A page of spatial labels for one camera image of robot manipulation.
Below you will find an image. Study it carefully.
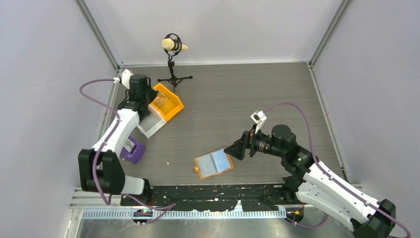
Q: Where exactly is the orange leather card holder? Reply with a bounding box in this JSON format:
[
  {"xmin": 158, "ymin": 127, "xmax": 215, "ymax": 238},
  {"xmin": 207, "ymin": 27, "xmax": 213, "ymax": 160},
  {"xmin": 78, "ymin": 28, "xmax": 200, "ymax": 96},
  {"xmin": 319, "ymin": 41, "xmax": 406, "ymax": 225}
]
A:
[{"xmin": 193, "ymin": 148, "xmax": 234, "ymax": 180}]

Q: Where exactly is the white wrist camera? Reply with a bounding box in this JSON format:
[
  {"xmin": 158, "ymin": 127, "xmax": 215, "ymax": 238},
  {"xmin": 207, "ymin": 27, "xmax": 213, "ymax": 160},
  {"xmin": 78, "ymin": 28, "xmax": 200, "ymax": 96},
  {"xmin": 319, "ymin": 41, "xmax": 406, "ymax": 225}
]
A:
[
  {"xmin": 113, "ymin": 69, "xmax": 134, "ymax": 89},
  {"xmin": 250, "ymin": 111, "xmax": 267, "ymax": 133}
]

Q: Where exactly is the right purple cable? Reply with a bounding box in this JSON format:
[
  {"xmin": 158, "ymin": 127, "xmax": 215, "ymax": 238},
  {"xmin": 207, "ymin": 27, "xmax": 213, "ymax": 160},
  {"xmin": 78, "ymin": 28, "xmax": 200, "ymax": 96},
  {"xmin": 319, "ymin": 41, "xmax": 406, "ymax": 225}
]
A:
[{"xmin": 264, "ymin": 101, "xmax": 413, "ymax": 238}]

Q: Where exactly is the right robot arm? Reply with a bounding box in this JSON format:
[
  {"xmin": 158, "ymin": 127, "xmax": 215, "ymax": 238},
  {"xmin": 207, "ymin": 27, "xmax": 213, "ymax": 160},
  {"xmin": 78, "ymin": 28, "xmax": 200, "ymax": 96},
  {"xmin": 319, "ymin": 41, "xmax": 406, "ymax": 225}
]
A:
[{"xmin": 224, "ymin": 124, "xmax": 396, "ymax": 238}]

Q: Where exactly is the card in orange bin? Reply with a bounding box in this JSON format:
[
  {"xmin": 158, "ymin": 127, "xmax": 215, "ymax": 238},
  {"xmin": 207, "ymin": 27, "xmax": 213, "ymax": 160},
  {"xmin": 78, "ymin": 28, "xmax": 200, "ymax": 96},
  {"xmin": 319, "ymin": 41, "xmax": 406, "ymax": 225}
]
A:
[{"xmin": 153, "ymin": 92, "xmax": 168, "ymax": 107}]

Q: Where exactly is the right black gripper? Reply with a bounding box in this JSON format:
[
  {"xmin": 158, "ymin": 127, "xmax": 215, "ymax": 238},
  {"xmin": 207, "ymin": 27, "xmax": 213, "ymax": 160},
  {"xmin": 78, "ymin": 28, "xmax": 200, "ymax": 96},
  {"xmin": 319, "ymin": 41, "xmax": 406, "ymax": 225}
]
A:
[{"xmin": 224, "ymin": 124, "xmax": 285, "ymax": 161}]

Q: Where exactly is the black microphone tripod stand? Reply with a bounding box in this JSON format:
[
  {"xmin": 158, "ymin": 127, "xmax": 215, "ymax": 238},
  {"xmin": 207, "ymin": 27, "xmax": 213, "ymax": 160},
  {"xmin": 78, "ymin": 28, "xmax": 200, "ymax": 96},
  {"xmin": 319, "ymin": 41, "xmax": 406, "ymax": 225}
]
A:
[{"xmin": 157, "ymin": 33, "xmax": 193, "ymax": 93}]

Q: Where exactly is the orange plastic bin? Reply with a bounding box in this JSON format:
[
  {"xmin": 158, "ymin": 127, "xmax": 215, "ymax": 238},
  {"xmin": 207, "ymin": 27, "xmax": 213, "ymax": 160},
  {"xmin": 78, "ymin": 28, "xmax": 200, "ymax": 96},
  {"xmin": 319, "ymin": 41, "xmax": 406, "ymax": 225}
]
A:
[{"xmin": 150, "ymin": 83, "xmax": 184, "ymax": 122}]

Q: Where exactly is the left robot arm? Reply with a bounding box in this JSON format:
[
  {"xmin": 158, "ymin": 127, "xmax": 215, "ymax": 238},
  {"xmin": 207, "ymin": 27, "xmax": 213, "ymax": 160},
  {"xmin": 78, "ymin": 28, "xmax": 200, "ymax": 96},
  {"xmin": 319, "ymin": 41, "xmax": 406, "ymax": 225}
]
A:
[{"xmin": 78, "ymin": 70, "xmax": 158, "ymax": 205}]

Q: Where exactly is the white plastic bin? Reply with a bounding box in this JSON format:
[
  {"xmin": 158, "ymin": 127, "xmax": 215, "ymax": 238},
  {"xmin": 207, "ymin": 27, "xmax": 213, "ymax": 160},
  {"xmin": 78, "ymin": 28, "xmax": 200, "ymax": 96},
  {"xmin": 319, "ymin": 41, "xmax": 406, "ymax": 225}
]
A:
[{"xmin": 137, "ymin": 104, "xmax": 166, "ymax": 139}]

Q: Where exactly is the beige microphone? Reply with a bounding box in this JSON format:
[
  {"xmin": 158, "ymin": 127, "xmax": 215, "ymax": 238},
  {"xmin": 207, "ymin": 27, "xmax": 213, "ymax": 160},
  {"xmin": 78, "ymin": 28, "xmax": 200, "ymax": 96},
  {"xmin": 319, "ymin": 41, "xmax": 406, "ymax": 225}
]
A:
[{"xmin": 161, "ymin": 38, "xmax": 189, "ymax": 52}]

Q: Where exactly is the purple plastic bin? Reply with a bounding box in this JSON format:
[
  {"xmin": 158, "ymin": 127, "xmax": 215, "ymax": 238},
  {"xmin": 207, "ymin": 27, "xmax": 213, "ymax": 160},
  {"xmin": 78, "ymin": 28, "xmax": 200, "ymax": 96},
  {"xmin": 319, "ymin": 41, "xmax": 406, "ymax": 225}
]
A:
[{"xmin": 120, "ymin": 136, "xmax": 146, "ymax": 165}]

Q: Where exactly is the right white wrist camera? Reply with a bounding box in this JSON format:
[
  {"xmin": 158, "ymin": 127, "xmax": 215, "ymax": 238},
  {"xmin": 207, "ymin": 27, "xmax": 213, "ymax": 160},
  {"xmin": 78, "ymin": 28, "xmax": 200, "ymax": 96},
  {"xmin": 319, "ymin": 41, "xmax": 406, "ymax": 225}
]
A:
[{"xmin": 250, "ymin": 111, "xmax": 267, "ymax": 133}]

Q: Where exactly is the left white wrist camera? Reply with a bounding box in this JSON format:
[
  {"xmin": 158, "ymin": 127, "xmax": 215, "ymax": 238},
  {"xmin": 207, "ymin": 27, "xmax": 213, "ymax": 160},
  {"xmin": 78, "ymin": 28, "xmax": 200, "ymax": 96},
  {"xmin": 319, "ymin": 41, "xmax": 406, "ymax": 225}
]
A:
[{"xmin": 113, "ymin": 69, "xmax": 134, "ymax": 89}]

